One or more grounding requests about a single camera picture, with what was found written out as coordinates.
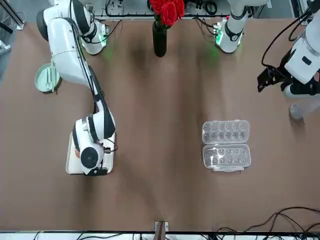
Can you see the cream-white tray with bear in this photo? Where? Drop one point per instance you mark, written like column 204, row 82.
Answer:
column 71, row 167

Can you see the clear bottle with blue cap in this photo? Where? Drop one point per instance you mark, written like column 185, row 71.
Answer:
column 300, row 108

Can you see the black vase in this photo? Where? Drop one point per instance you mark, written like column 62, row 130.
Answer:
column 160, row 42

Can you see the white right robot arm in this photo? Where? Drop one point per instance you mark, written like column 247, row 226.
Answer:
column 67, row 50

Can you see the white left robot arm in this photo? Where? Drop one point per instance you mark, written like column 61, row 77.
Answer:
column 307, row 37

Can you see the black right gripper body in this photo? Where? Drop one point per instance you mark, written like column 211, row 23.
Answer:
column 97, row 172

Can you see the red rose bouquet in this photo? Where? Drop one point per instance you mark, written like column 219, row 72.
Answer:
column 167, row 11

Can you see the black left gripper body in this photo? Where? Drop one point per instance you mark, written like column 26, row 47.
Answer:
column 285, row 70

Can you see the aluminium frame rail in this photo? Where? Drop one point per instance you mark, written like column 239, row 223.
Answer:
column 17, row 20
column 300, row 8

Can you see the pale green plate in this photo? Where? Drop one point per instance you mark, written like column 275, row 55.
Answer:
column 41, row 80

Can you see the clear plastic egg carton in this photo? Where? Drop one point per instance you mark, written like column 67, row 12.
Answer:
column 226, row 145

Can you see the aluminium post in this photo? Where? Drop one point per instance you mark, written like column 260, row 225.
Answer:
column 161, row 231

